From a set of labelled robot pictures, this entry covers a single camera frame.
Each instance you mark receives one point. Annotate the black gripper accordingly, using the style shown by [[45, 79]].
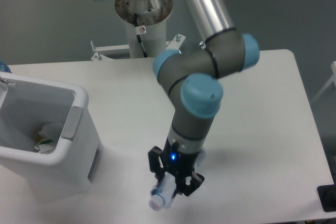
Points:
[[175, 162]]

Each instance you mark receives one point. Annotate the clear plastic water bottle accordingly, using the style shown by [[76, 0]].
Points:
[[164, 195]]

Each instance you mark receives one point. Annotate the white paper wrapper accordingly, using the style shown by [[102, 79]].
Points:
[[52, 130]]

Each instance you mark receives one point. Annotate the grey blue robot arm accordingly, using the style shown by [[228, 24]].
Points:
[[191, 83]]

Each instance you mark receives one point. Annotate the yellow green trash in can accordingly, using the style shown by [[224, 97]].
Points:
[[45, 146]]

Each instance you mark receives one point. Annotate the white plastic trash can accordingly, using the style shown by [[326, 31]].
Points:
[[28, 103]]

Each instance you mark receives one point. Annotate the black clamp at table edge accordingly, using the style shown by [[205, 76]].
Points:
[[327, 197]]

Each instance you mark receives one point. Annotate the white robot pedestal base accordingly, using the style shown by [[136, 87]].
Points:
[[147, 37]]

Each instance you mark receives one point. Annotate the white frame at right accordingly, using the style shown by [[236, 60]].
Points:
[[325, 86]]

